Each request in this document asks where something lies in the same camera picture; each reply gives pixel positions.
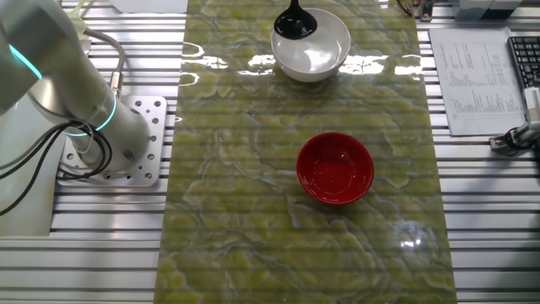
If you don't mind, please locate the black ladle with red tip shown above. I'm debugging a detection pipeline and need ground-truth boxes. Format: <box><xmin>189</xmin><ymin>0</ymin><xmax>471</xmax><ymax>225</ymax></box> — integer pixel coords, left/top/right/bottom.
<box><xmin>273</xmin><ymin>0</ymin><xmax>318</xmax><ymax>41</ymax></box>

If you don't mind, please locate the red bowl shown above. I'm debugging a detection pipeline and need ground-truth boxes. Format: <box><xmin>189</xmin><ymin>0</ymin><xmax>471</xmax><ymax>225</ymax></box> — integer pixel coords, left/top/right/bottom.
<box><xmin>295</xmin><ymin>132</ymin><xmax>375</xmax><ymax>207</ymax></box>

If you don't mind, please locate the white bowl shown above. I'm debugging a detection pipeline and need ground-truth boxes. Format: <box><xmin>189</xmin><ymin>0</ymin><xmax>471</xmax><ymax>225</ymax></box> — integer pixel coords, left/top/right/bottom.
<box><xmin>271</xmin><ymin>7</ymin><xmax>352</xmax><ymax>84</ymax></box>

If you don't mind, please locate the green marble pattern mat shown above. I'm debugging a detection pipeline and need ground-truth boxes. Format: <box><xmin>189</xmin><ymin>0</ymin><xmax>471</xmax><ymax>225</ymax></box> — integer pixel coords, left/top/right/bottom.
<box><xmin>154</xmin><ymin>0</ymin><xmax>459</xmax><ymax>304</ymax></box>

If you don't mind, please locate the blank white paper sheet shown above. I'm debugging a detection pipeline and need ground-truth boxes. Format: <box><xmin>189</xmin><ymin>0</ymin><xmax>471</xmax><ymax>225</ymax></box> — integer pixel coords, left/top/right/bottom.
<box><xmin>108</xmin><ymin>0</ymin><xmax>189</xmax><ymax>14</ymax></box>

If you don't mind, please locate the paper with dense printed table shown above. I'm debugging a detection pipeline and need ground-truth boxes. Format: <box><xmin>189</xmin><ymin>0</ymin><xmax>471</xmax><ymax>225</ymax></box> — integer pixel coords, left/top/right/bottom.
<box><xmin>429</xmin><ymin>26</ymin><xmax>527</xmax><ymax>137</ymax></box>

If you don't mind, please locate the yellow-green fly swatter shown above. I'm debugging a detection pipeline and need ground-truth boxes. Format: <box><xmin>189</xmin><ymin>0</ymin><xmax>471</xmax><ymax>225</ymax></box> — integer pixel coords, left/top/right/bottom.
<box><xmin>66</xmin><ymin>0</ymin><xmax>99</xmax><ymax>40</ymax></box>

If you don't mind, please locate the grey metal box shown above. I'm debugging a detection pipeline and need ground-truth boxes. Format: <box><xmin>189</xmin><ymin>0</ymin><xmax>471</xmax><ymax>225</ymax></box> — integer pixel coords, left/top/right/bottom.
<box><xmin>452</xmin><ymin>0</ymin><xmax>524</xmax><ymax>23</ymax></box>

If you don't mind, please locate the black keyboard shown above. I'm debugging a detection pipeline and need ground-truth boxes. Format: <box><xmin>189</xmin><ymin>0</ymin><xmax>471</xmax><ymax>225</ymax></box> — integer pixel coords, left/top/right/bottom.
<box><xmin>507</xmin><ymin>35</ymin><xmax>540</xmax><ymax>90</ymax></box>

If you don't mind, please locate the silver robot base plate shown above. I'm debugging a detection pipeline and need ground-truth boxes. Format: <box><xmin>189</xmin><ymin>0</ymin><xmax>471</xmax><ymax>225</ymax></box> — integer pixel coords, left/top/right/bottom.
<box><xmin>56</xmin><ymin>95</ymin><xmax>169</xmax><ymax>187</ymax></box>

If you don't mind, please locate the grey corrugated cable conduit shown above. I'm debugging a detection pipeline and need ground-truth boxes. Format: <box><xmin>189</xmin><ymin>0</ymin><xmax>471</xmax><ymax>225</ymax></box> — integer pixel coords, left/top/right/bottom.
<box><xmin>82</xmin><ymin>27</ymin><xmax>127</xmax><ymax>99</ymax></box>

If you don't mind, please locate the brown twisted wire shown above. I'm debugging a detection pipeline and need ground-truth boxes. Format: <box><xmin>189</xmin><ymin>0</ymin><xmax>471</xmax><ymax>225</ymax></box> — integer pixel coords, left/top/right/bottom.
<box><xmin>395</xmin><ymin>0</ymin><xmax>415</xmax><ymax>19</ymax></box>

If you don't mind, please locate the small metal bracket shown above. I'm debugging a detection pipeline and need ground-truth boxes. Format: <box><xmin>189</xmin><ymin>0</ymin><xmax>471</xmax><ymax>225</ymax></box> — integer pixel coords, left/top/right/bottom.
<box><xmin>415</xmin><ymin>0</ymin><xmax>436</xmax><ymax>23</ymax></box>

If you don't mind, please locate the looped black cable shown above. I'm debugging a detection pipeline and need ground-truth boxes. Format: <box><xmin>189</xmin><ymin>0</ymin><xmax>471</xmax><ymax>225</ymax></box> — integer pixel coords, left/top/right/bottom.
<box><xmin>0</xmin><ymin>120</ymin><xmax>114</xmax><ymax>217</ymax></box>

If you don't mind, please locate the small camera mount clamp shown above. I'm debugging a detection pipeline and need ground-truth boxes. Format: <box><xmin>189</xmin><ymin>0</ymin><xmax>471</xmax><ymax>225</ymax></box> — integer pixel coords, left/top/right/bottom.
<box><xmin>489</xmin><ymin>122</ymin><xmax>540</xmax><ymax>154</ymax></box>

